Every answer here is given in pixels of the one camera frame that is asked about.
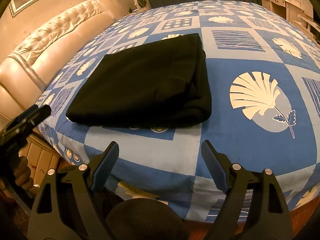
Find cream vanity dresser with mirror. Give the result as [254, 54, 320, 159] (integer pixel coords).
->
[261, 0, 319, 45]

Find cream tufted headboard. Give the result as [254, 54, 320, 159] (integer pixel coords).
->
[1, 0, 124, 127]

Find small desk fan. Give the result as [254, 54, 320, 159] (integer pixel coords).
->
[129, 0, 148, 14]

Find cream bedside cabinet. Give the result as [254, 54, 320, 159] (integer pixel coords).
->
[19, 133, 61, 186]

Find person's left hand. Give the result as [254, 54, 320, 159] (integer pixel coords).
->
[14, 156, 34, 191]

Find black pants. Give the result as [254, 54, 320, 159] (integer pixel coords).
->
[66, 33, 212, 128]

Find dark round knee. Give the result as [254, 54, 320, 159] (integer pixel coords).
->
[106, 198, 189, 239]

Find blue patterned bed sheet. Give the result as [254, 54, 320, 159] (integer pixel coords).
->
[37, 0, 319, 222]

